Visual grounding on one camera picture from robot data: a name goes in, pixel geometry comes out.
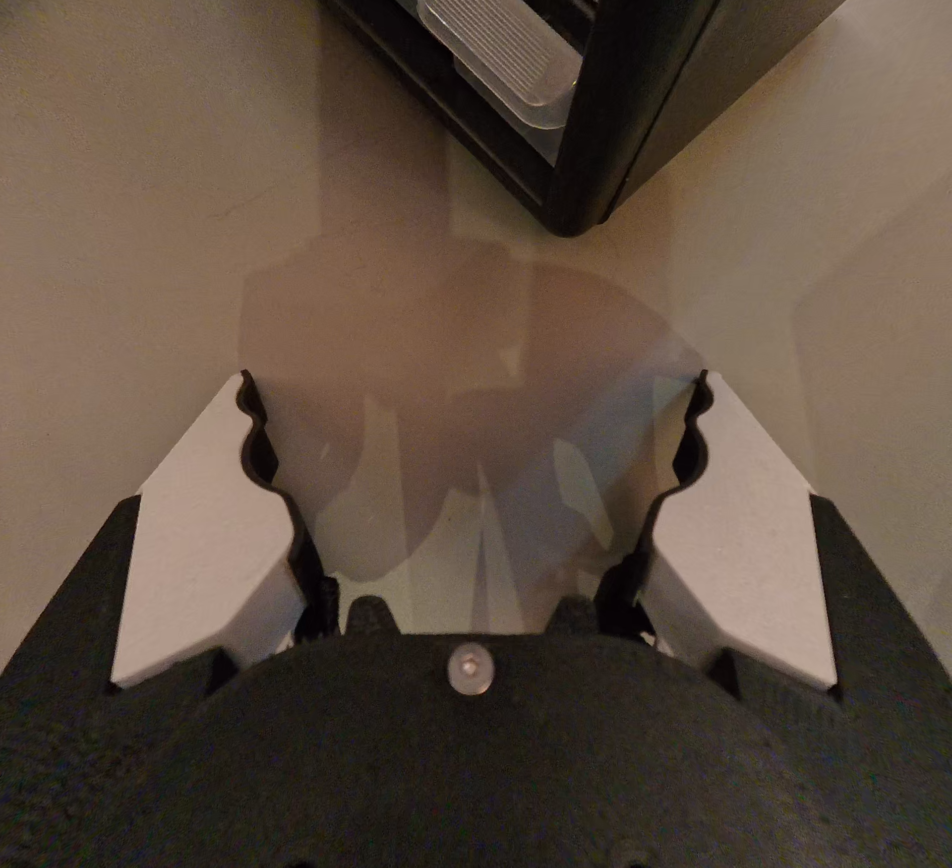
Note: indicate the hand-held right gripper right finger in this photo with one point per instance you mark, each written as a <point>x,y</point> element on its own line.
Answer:
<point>744,555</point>

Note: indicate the black drawer cabinet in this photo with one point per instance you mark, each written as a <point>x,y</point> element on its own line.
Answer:
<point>632,102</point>

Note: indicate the rows of clear cabinet drawers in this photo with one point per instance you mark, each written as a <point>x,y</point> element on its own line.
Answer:
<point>498,27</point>

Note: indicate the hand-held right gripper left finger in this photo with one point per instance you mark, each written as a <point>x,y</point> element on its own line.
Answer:
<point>201,548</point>

